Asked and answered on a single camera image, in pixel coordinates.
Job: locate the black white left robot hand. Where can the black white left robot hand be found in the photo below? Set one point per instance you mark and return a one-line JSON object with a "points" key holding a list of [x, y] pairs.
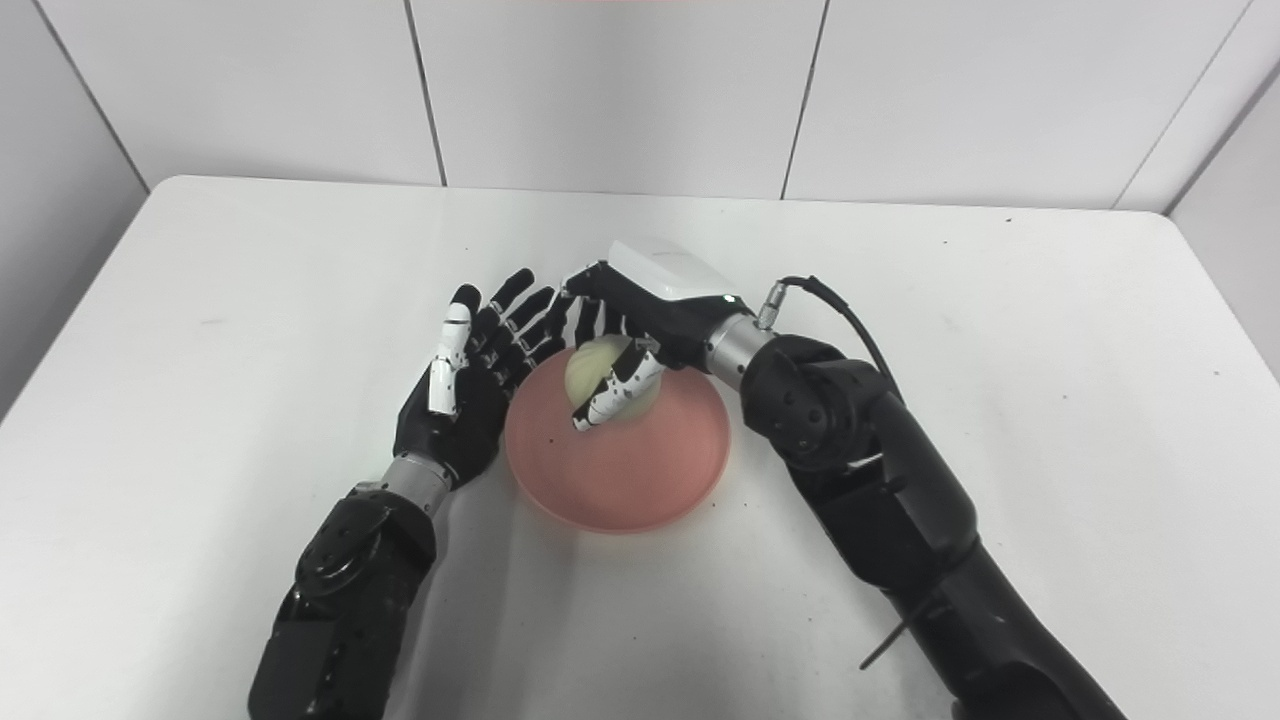
{"points": [[450, 430]]}

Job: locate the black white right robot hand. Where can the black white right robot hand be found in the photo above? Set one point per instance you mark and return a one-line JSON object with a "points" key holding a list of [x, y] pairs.
{"points": [[665, 290]]}

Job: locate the white steamed bun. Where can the white steamed bun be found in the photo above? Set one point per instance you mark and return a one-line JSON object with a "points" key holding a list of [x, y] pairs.
{"points": [[590, 370]]}

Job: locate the pink round plate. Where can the pink round plate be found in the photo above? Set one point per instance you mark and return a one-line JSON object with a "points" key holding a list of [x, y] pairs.
{"points": [[620, 480]]}

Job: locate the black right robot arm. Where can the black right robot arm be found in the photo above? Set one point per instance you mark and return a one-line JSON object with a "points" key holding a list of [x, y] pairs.
{"points": [[890, 500]]}

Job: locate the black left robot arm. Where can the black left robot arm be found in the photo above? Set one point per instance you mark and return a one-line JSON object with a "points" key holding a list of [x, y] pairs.
{"points": [[345, 590]]}

